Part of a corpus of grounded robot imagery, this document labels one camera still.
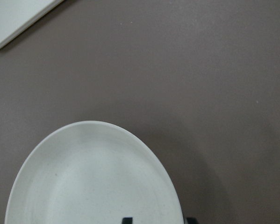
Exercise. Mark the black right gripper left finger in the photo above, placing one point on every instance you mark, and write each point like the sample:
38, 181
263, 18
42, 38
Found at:
127, 220

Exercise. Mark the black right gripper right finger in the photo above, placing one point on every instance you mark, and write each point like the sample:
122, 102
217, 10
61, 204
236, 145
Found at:
191, 220

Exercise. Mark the round cream plate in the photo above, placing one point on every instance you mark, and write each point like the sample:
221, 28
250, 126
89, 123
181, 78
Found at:
92, 172

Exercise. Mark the cream rabbit serving tray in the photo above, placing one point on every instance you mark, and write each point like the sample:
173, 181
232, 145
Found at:
18, 15

